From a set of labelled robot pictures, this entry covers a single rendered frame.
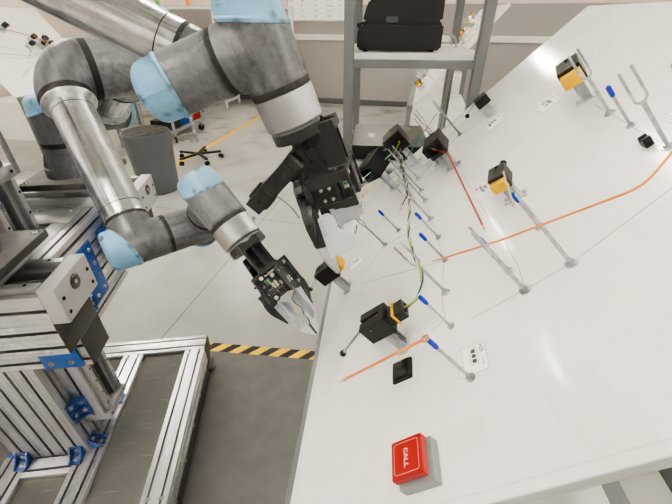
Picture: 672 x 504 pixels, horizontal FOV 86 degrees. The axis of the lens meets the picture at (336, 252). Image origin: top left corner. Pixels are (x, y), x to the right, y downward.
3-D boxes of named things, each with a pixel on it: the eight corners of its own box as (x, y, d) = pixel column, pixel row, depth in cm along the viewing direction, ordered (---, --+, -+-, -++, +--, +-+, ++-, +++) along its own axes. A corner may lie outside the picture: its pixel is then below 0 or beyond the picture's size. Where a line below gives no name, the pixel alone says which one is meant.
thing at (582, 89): (594, 75, 79) (574, 42, 76) (602, 96, 72) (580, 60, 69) (572, 89, 83) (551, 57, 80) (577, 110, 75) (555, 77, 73)
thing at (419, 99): (397, 191, 384) (416, 4, 293) (404, 156, 480) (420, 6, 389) (468, 198, 371) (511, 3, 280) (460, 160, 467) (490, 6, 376)
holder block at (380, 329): (374, 327, 69) (360, 315, 67) (397, 314, 66) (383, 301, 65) (373, 344, 65) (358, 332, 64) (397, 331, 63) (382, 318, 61)
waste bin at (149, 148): (139, 201, 364) (118, 139, 330) (137, 185, 398) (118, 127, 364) (186, 192, 382) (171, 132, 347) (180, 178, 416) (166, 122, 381)
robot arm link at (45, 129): (35, 138, 108) (13, 89, 101) (86, 130, 116) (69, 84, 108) (40, 147, 101) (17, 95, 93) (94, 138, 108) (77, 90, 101)
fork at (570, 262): (580, 264, 50) (526, 195, 46) (567, 270, 51) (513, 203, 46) (574, 256, 52) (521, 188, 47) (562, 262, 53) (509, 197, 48)
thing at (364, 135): (348, 160, 151) (348, 144, 148) (353, 137, 181) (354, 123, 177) (427, 163, 149) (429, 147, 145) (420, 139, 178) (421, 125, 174)
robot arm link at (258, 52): (211, 7, 43) (276, -24, 41) (254, 100, 48) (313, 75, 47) (189, 3, 36) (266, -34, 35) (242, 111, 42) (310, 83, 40)
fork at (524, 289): (532, 291, 53) (477, 229, 49) (521, 297, 54) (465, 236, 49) (528, 283, 55) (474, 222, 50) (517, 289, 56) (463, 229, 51)
